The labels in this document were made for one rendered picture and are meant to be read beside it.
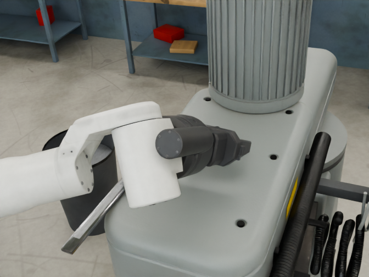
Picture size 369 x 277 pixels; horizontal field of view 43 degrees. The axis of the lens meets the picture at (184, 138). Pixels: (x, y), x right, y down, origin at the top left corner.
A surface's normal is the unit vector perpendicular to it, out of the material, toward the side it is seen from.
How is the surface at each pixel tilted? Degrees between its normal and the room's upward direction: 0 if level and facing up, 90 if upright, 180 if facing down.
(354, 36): 90
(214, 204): 0
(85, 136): 53
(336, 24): 90
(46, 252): 0
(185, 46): 0
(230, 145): 60
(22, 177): 44
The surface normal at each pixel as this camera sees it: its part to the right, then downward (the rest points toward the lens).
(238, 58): -0.51, 0.52
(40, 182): -0.07, 0.15
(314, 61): -0.06, -0.81
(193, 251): -0.23, -0.47
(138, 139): 0.00, -0.05
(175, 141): -0.42, 0.06
